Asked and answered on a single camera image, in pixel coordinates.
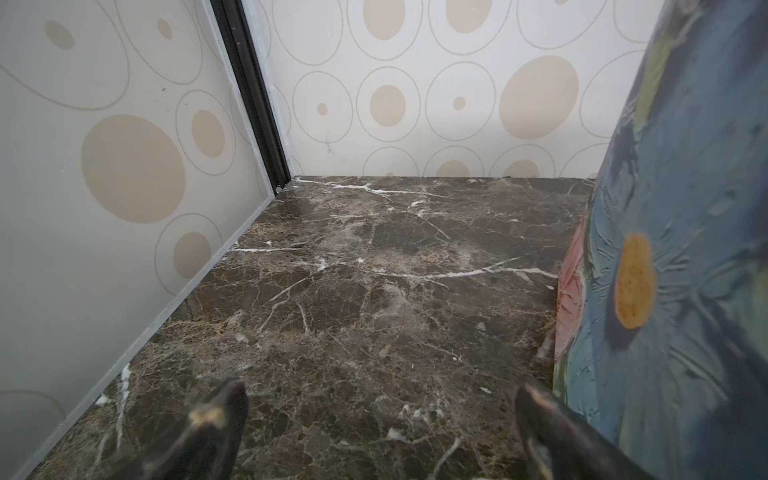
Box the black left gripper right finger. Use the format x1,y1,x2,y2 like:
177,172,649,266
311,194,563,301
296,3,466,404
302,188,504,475
515,382,651,479

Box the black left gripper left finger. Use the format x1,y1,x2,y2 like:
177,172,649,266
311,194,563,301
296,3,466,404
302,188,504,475
108,378,249,480

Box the floral paper bag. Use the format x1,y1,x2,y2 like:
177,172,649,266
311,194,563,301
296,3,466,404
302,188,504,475
555,1,767,479

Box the black corner frame post left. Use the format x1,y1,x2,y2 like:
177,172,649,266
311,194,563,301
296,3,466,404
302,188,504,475
210,0,291,194

